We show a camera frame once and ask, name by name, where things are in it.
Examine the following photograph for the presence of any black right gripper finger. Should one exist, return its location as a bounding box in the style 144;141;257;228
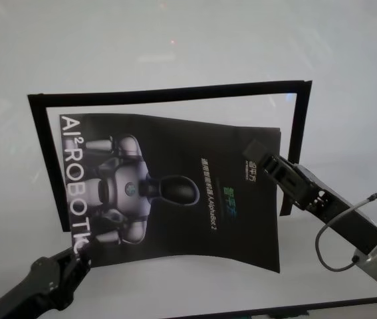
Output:
242;139;297;185

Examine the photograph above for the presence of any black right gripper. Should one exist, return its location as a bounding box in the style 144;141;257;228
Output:
279;163;377;256

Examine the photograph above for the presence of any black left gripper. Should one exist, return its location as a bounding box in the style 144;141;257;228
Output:
29;244;92;302

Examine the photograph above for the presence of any black robot print poster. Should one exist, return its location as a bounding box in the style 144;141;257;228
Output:
57;112;283;275

